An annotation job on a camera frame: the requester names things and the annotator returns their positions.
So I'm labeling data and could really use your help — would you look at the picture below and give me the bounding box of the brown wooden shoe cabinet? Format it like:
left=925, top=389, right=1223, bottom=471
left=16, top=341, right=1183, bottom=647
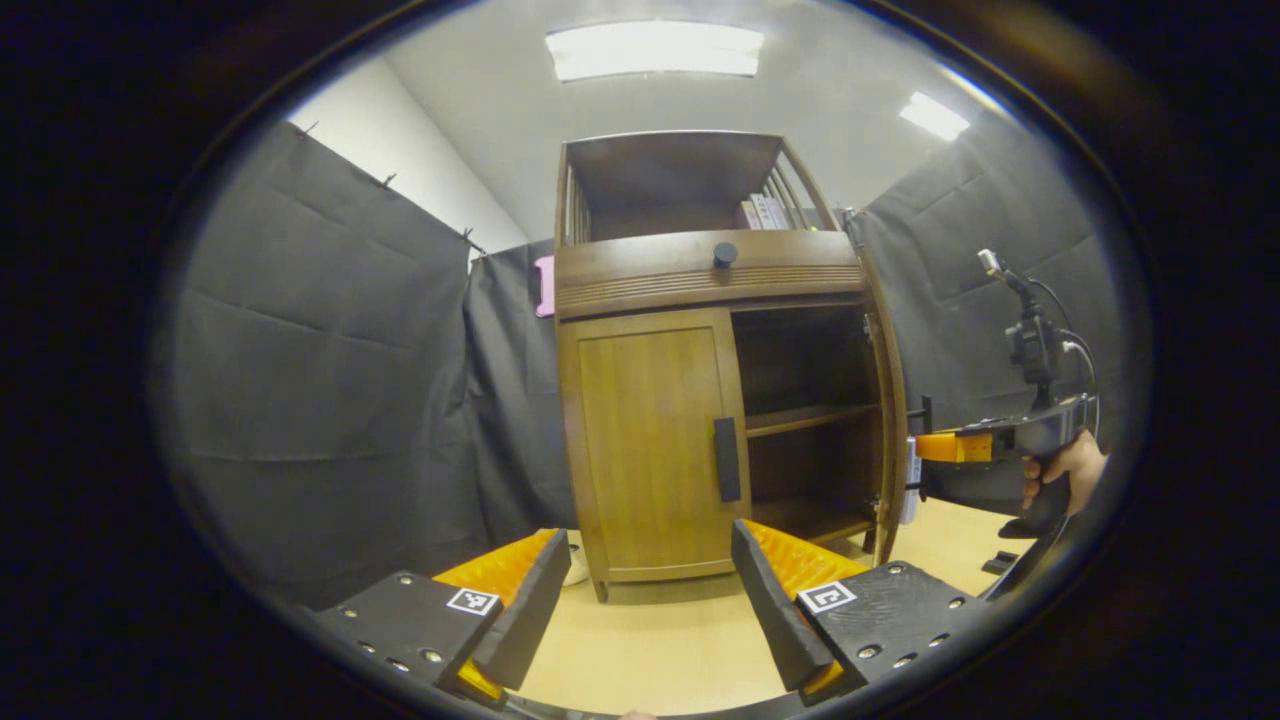
left=553, top=130, right=911, bottom=606

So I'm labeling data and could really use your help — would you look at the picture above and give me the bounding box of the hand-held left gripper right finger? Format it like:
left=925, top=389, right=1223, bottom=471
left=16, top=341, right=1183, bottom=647
left=730, top=518, right=986, bottom=706

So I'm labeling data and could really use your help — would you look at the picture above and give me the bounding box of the small ceiling light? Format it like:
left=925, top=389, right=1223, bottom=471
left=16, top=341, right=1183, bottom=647
left=898, top=92, right=972, bottom=142

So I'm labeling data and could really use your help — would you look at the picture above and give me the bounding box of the black cable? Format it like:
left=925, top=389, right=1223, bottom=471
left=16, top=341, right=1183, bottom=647
left=1030, top=278, right=1101, bottom=441

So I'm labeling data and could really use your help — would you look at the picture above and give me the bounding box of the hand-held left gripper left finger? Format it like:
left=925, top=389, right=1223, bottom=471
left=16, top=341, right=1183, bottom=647
left=315, top=528, right=573, bottom=706

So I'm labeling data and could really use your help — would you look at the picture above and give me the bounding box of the wooden cabinet door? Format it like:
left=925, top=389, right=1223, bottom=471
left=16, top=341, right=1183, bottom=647
left=575, top=308, right=751, bottom=583
left=848, top=235, right=912, bottom=566

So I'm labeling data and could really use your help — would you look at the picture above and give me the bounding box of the black backdrop cloth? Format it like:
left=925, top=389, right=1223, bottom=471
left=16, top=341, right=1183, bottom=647
left=150, top=120, right=1136, bottom=611

